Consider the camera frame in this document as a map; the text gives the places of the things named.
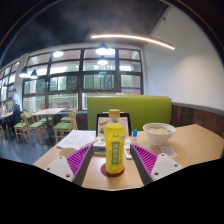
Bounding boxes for yellow drink bottle orange cap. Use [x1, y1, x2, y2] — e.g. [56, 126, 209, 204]
[103, 108, 127, 175]

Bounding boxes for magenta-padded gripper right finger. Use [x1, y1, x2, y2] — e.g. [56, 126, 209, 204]
[129, 143, 184, 186]

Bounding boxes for wooden chairs with green seats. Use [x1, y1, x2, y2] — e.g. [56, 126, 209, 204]
[0, 108, 79, 144]

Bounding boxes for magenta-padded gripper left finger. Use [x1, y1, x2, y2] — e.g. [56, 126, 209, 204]
[43, 143, 95, 187]

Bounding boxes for small blue-capped white bottle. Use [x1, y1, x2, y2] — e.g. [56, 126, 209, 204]
[131, 129, 139, 145]

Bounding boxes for person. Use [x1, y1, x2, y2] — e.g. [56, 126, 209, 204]
[11, 88, 22, 116]
[0, 101, 8, 117]

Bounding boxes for light wooden dining table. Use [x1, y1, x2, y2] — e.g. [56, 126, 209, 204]
[31, 107, 66, 141]

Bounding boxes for white printed paper sheet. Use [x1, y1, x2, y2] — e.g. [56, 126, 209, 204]
[56, 129, 98, 151]

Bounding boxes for green booth bench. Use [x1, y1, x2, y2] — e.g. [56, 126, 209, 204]
[86, 95, 173, 132]

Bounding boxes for large black-framed window wall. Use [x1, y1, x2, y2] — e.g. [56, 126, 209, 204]
[0, 48, 144, 113]

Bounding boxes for white bowl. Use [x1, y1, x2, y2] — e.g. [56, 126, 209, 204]
[142, 122, 177, 147]

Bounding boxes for long curved light strip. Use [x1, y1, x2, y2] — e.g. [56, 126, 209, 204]
[90, 33, 176, 51]

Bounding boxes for white paper slip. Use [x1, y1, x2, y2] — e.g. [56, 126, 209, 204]
[159, 145, 179, 159]

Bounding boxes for black-framed picture sign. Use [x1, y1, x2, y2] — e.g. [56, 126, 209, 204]
[95, 112, 132, 139]

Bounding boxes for small white flat device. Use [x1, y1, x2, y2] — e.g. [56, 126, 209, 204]
[123, 145, 134, 160]

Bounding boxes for hanging pendant lamps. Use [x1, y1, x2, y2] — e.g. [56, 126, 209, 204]
[0, 42, 111, 86]

